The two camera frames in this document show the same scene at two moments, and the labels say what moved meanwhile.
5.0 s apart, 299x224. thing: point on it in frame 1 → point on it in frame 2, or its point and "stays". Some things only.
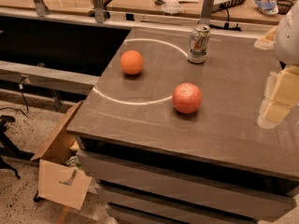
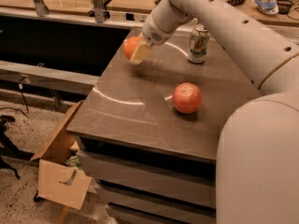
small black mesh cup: x=283 y=6 stays
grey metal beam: x=48 y=76 stays
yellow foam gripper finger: x=281 y=96 → x=141 y=53
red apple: x=187 y=97 stays
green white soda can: x=199 y=44 stays
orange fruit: x=132 y=62 → x=129 y=45
